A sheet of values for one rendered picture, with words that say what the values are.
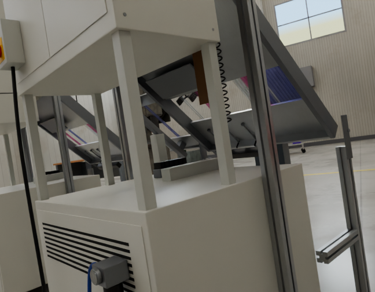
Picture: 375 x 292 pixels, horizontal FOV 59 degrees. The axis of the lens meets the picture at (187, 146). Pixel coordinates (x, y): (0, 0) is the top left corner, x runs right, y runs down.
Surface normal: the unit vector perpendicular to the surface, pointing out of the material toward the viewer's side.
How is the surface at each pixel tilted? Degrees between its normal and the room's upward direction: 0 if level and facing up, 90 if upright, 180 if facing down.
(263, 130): 90
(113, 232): 90
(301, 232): 90
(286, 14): 90
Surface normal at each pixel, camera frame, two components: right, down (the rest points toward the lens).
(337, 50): -0.46, 0.08
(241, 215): 0.66, -0.09
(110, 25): -0.73, 0.12
